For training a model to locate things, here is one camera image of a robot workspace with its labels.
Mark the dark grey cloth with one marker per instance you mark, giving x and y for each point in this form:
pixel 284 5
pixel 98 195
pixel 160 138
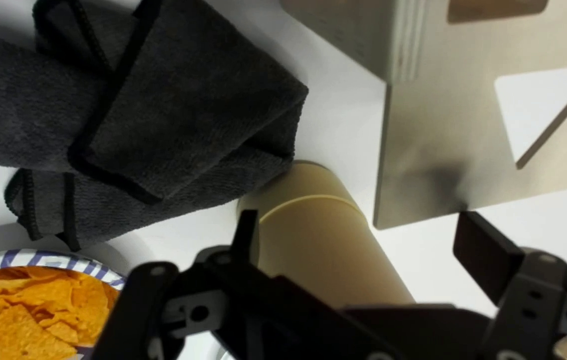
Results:
pixel 120 121

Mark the tan water bottle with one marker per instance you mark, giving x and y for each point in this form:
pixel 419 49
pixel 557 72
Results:
pixel 314 232

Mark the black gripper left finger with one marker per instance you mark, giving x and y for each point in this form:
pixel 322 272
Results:
pixel 246 236

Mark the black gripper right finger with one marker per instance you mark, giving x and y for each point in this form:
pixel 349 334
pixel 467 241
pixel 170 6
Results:
pixel 485 254

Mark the wooden shape sorter box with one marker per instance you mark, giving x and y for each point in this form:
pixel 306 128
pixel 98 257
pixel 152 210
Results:
pixel 463 121

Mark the patterned paper bowl of chips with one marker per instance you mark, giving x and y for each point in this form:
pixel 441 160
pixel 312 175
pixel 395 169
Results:
pixel 52 306

